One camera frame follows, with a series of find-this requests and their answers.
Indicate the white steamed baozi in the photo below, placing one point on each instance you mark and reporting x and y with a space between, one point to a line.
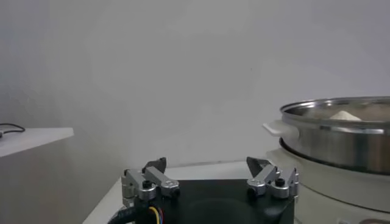
344 116

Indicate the cream electric cooker base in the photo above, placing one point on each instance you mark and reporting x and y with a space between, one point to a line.
335 194

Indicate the white side table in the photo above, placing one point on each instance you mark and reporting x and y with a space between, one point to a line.
36 140

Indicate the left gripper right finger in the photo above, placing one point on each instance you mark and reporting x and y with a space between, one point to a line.
268 179

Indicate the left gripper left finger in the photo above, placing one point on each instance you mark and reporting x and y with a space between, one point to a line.
152 182

